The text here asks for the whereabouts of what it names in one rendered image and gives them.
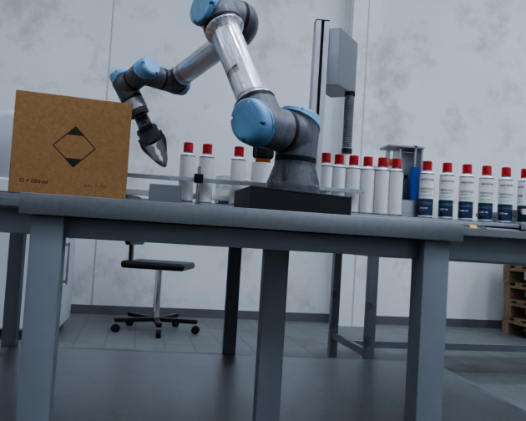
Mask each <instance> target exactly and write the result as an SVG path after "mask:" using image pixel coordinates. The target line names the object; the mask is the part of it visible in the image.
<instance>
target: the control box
mask: <svg viewBox="0 0 526 421"><path fill-rule="evenodd" d="M357 46H358V43H357V42H356V41H355V40H354V39H353V38H352V37H350V36H349V35H348V34H347V33H346V32H345V31H344V30H343V29H342V28H330V29H329V42H328V57H327V71H326V95H327V96H329V97H330V98H338V97H344V96H345V91H354V92H356V76H357Z"/></svg>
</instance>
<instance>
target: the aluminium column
mask: <svg viewBox="0 0 526 421"><path fill-rule="evenodd" d="M329 27H330V20H325V19H316V21H315V22H314V28H313V42H312V57H311V85H310V99H309V109H311V110H313V111H314V112H316V113H317V114H318V115H319V117H320V128H321V130H320V133H319V140H318V149H317V157H316V173H317V177H318V180H319V185H320V188H321V159H322V145H323V130H324V115H325V100H326V71H327V57H328V42H329Z"/></svg>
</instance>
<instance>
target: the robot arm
mask: <svg viewBox="0 0 526 421"><path fill-rule="evenodd" d="M190 20H191V22H192V23H193V24H195V25H196V26H200V27H202V28H203V31H204V33H205V36H206V38H207V40H208V41H207V42H206V43H204V44H203V45H202V46H200V47H199V48H197V49H196V50H195V51H194V52H193V53H192V54H190V55H189V56H188V57H186V58H185V59H184V60H182V61H181V62H180V63H178V64H177V65H175V66H174V67H173V68H172V69H166V68H162V67H160V66H159V63H158V62H157V61H156V60H154V58H152V57H150V56H144V57H142V58H141V59H140V60H138V61H136V62H135V63H134V65H133V66H131V67H130V68H126V67H123V68H118V69H116V70H115V71H113V72H112V73H111V74H110V75H109V78H110V81H111V83H112V85H113V88H114V89H115V91H116V93H117V95H118V96H119V99H120V101H121V103H126V104H132V105H133V106H132V117H131V120H132V119H135V121H136V124H137V125H138V128H139V130H138V131H137V135H138V136H139V140H138V142H139V144H140V147H141V149H142V151H143V152H145V154H147V155H148V156H149V157H150V158H151V159H152V160H153V161H154V162H156V163H157V164H158V165H160V166H162V167H166V166H167V163H168V154H167V141H166V138H165V136H164V134H163V132H162V129H161V130H159V129H158V128H157V127H158V125H156V124H155V123H151V121H150V119H149V116H148V115H147V113H148V112H149V110H148V108H147V104H146V103H145V101H144V98H143V96H142V94H141V93H140V91H139V90H140V89H142V88H143V87H144V86H149V87H151V88H155V89H160V90H163V91H166V92H169V93H172V94H178V95H185V94H187V93H188V90H189V89H190V84H191V82H192V81H194V80H195V79H197V78H198V77H199V76H200V75H202V74H203V73H205V72H206V71H207V70H209V69H210V68H212V67H213V66H215V65H216V64H217V63H218V62H220V61H221V63H222V65H223V68H224V70H225V73H226V76H227V79H228V80H229V83H230V86H231V88H232V91H233V93H234V96H235V99H236V102H235V105H234V108H233V111H232V114H231V116H232V117H233V119H231V120H230V123H231V128H232V131H233V133H234V135H235V137H236V138H237V139H238V140H239V141H241V142H242V143H245V144H247V145H249V146H252V147H260V148H263V149H267V150H273V151H275V152H276V154H275V163H274V166H273V168H272V170H271V173H270V175H269V178H268V180H267V182H266V187H268V188H276V189H283V190H297V191H305V192H312V193H319V194H320V185H319V180H318V177H317V173H316V157H317V149H318V140H319V133H320V130H321V128H320V117H319V115H318V114H317V113H316V112H314V111H313V110H311V109H308V108H304V107H303V108H302V107H300V106H295V105H287V106H283V107H280V106H279V104H278V103H277V100H276V97H275V95H274V94H273V92H272V91H270V90H269V89H266V88H265V85H264V84H263V81H262V79H261V77H260V74H259V72H258V69H257V67H256V65H255V62H254V59H253V58H252V56H251V53H250V50H249V48H248V45H249V44H250V43H251V42H252V41H253V39H254V38H255V36H256V34H257V31H258V27H259V20H258V16H257V13H256V11H255V9H254V8H253V7H252V6H251V5H250V4H249V3H247V2H245V1H242V0H194V1H193V2H192V5H191V8H190ZM155 143H157V144H156V146H157V149H158V150H159V151H160V155H161V156H162V157H163V161H162V160H160V159H159V156H158V155H157V154H156V153H155V148H154V146H153V144H155ZM163 162H164V163H163Z"/></svg>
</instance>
